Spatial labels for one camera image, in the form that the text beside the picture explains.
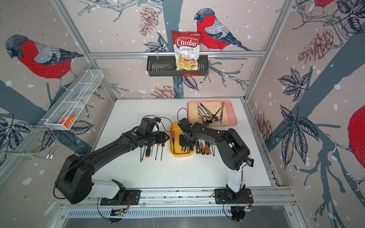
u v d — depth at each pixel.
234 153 0.49
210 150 0.90
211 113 1.10
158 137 0.74
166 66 1.07
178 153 0.88
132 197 0.73
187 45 0.82
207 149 0.90
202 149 0.90
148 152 0.88
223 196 0.73
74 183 0.41
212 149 0.91
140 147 0.63
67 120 0.65
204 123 1.07
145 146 0.65
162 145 0.92
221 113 1.11
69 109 0.74
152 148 0.92
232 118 1.08
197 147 0.90
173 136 0.97
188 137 0.68
